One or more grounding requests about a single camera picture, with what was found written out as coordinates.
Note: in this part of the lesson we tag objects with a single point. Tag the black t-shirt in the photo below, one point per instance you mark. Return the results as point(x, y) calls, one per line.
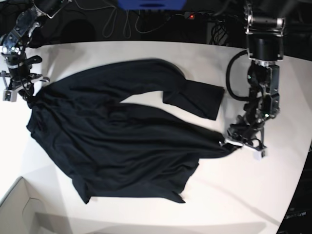
point(110, 148)

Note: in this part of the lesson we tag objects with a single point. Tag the black power strip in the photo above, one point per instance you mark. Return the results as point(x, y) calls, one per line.
point(199, 15)

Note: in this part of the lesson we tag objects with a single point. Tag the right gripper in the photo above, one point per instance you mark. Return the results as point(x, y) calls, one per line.
point(20, 86)

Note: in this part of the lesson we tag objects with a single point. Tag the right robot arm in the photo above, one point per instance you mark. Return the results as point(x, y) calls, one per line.
point(14, 43)

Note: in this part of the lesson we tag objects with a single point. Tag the white cardboard box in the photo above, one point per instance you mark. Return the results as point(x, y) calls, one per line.
point(22, 214)

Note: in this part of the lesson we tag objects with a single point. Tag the blue plastic bin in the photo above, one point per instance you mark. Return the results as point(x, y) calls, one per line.
point(151, 4)

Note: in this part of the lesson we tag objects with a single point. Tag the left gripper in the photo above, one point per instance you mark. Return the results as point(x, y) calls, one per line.
point(245, 136)

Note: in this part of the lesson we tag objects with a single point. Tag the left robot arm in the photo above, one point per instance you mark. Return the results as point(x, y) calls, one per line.
point(264, 38)

